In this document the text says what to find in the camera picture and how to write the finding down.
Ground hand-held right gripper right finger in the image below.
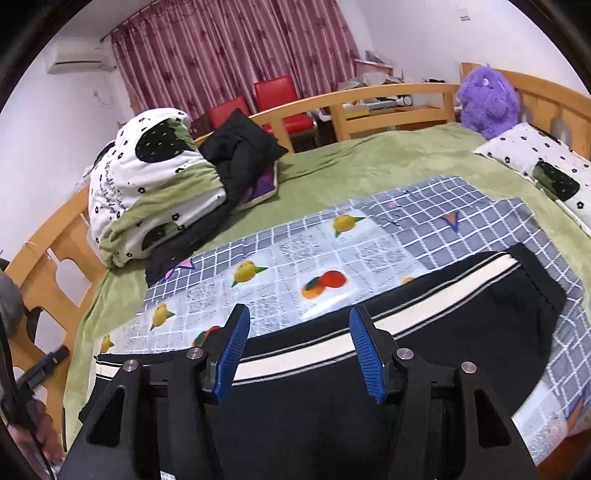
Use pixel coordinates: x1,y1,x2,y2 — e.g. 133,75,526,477
348,305,541,480

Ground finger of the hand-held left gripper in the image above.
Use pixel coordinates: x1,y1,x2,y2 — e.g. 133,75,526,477
16,347,71,391

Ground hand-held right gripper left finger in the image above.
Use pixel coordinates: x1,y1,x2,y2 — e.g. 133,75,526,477
58,304,252,480

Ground black pants with white waistband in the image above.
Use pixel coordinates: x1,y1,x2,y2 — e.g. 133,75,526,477
78,243,568,480

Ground person's left hand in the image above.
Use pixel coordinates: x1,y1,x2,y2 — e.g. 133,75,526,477
7,401,63,464

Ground grey cloth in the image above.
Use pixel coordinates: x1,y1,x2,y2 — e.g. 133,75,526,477
0,270,25,344

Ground fruit-print plastic table cover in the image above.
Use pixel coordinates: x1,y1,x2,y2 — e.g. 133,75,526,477
95,175,591,467

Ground purple cloth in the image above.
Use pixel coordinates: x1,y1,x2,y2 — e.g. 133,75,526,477
231,165,279,213

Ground folded white flower-print quilt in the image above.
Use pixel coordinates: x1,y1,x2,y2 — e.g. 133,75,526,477
88,108,230,269

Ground green blanket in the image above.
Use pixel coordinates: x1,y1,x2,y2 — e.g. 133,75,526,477
62,122,591,446

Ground black jacket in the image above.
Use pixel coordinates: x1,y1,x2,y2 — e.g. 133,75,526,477
145,108,289,286

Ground cluttered wooden desk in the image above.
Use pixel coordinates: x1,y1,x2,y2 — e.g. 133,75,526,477
318,48,462,141

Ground red chair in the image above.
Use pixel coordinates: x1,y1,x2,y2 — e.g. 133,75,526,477
253,75,315,136
207,96,252,131

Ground white appliance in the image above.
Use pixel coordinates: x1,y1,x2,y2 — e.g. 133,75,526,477
368,95,415,112

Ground white flower-print pillow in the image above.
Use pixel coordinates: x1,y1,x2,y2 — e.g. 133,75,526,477
473,122,591,228

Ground purple plush toy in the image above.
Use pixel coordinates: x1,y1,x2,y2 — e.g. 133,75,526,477
456,65,522,140

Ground dark red striped curtain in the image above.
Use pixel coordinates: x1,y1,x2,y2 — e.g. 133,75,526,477
110,0,362,121

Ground white air conditioner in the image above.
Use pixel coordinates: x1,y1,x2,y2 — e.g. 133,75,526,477
45,42,116,75

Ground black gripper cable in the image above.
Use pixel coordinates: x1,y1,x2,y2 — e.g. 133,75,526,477
0,318,54,476

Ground wooden bed frame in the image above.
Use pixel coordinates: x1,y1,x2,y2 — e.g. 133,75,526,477
0,62,591,444

